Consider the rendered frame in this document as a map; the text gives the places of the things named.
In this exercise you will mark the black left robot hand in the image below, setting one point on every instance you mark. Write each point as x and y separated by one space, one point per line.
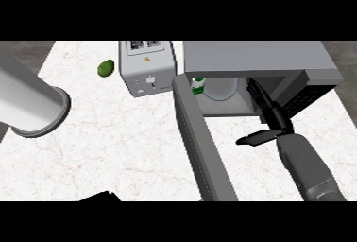
101 197

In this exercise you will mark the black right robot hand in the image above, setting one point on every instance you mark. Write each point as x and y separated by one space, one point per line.
272 113

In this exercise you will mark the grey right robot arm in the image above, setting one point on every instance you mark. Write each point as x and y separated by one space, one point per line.
307 167

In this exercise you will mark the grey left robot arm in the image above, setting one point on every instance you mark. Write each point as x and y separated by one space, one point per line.
29 94

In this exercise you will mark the grey microwave door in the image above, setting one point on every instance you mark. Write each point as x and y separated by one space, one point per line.
200 141

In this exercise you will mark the grey microwave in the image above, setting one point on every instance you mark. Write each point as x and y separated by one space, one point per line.
253 58

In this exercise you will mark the white and green milk carton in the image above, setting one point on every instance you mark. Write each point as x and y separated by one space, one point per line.
198 85

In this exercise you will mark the silver toaster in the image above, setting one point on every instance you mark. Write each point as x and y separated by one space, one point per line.
147 67

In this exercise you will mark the green avocado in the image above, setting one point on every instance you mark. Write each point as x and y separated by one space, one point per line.
107 68

